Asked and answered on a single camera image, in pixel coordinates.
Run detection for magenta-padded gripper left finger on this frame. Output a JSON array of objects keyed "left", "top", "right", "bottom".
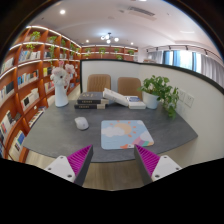
[{"left": 43, "top": 144, "right": 94, "bottom": 187}]

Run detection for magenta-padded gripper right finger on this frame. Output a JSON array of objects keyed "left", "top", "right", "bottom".
[{"left": 133, "top": 144, "right": 183, "bottom": 186}]

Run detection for white computer mouse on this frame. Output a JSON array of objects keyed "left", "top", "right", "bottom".
[{"left": 74, "top": 116, "right": 90, "bottom": 131}]

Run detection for sun and cloud mouse pad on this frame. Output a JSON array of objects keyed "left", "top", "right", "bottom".
[{"left": 100, "top": 119, "right": 155, "bottom": 151}]

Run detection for thick dark hardcover book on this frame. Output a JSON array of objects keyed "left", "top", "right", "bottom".
[
  {"left": 73, "top": 102, "right": 107, "bottom": 110},
  {"left": 77, "top": 91, "right": 110, "bottom": 105}
]

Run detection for white and blue book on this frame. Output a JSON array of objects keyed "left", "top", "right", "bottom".
[{"left": 125, "top": 95, "right": 147, "bottom": 110}]

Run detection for white ceramic vase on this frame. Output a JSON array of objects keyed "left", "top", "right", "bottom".
[{"left": 53, "top": 79, "right": 70, "bottom": 108}]

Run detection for green plant in white pot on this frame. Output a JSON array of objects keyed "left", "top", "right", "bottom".
[{"left": 137, "top": 75, "right": 180, "bottom": 119}]

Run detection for large white book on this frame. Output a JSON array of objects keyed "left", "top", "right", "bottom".
[{"left": 102, "top": 87, "right": 131, "bottom": 108}]

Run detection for tan upholstered chair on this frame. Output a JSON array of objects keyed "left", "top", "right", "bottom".
[
  {"left": 117, "top": 76, "right": 143, "bottom": 100},
  {"left": 86, "top": 73, "right": 112, "bottom": 93}
]

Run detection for orange wooden bookshelf unit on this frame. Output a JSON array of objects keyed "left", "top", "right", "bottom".
[{"left": 0, "top": 24, "right": 139, "bottom": 164}]

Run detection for pink and white flowers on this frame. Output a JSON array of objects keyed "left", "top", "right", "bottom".
[{"left": 49, "top": 63, "right": 77, "bottom": 88}]

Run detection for window with sheer curtains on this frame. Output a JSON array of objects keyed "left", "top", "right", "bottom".
[{"left": 146, "top": 45, "right": 224, "bottom": 88}]

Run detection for cluster ceiling lamp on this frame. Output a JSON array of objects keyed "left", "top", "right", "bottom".
[{"left": 99, "top": 32, "right": 120, "bottom": 45}]

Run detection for ceiling air vent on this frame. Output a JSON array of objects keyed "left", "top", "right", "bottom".
[{"left": 127, "top": 5, "right": 156, "bottom": 18}]

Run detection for white wall socket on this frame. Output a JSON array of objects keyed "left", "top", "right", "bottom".
[
  {"left": 177, "top": 88, "right": 187, "bottom": 103},
  {"left": 184, "top": 92, "right": 195, "bottom": 108}
]

